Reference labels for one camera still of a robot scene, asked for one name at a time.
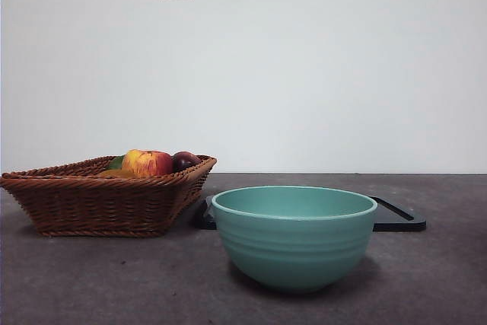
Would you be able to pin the dark red plum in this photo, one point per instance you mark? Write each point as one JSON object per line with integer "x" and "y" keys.
{"x": 185, "y": 160}

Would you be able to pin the green avocado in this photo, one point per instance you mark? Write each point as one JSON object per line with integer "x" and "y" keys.
{"x": 115, "y": 164}

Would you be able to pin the black rectangular tray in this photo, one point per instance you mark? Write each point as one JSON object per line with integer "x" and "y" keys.
{"x": 395, "y": 222}

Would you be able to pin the teal ceramic bowl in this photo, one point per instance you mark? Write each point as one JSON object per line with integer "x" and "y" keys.
{"x": 296, "y": 249}

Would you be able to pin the brown wicker basket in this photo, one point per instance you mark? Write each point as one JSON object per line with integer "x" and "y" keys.
{"x": 95, "y": 207}

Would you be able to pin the red yellow apple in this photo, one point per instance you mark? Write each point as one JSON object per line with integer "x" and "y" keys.
{"x": 148, "y": 163}

